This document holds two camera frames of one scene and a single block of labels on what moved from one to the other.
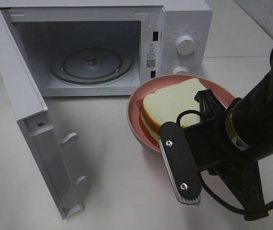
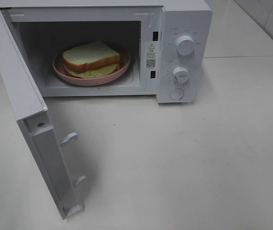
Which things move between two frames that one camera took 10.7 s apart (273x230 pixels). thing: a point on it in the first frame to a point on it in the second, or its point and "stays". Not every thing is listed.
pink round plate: [216, 90] to [60, 71]
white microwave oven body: [110, 47] stays
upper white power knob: [185, 45] stays
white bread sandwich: [175, 102] to [91, 60]
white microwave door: [29, 112] stays
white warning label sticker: [150, 55] stays
